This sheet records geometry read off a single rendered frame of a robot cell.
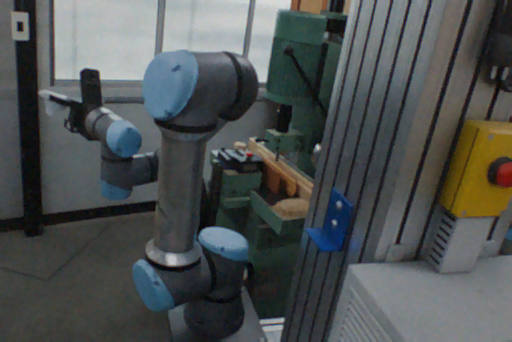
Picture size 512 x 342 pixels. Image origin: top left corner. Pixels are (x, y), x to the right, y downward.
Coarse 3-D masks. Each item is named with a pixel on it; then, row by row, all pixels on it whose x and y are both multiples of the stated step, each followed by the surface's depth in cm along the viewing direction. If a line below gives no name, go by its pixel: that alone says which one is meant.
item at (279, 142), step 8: (272, 136) 175; (280, 136) 175; (288, 136) 177; (296, 136) 178; (304, 136) 180; (264, 144) 180; (272, 144) 175; (280, 144) 176; (288, 144) 178; (272, 152) 176
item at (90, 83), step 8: (80, 72) 117; (88, 72) 116; (96, 72) 118; (80, 80) 117; (88, 80) 116; (96, 80) 117; (80, 88) 116; (88, 88) 116; (96, 88) 117; (88, 96) 115; (96, 96) 117; (88, 104) 115; (96, 104) 117
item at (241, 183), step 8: (224, 168) 166; (224, 176) 164; (232, 176) 162; (240, 176) 164; (248, 176) 166; (256, 176) 167; (224, 184) 164; (232, 184) 164; (240, 184) 165; (248, 184) 167; (256, 184) 169; (224, 192) 165; (232, 192) 165; (240, 192) 167; (248, 192) 169
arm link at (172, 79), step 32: (160, 64) 79; (192, 64) 79; (224, 64) 83; (160, 96) 80; (192, 96) 79; (224, 96) 84; (160, 128) 83; (192, 128) 82; (160, 160) 88; (192, 160) 86; (160, 192) 90; (192, 192) 89; (160, 224) 92; (192, 224) 93; (160, 256) 93; (192, 256) 95; (160, 288) 93; (192, 288) 98
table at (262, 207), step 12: (216, 156) 192; (252, 192) 167; (264, 192) 167; (228, 204) 164; (240, 204) 167; (252, 204) 168; (264, 204) 160; (264, 216) 161; (276, 216) 154; (276, 228) 154; (288, 228) 153; (300, 228) 156
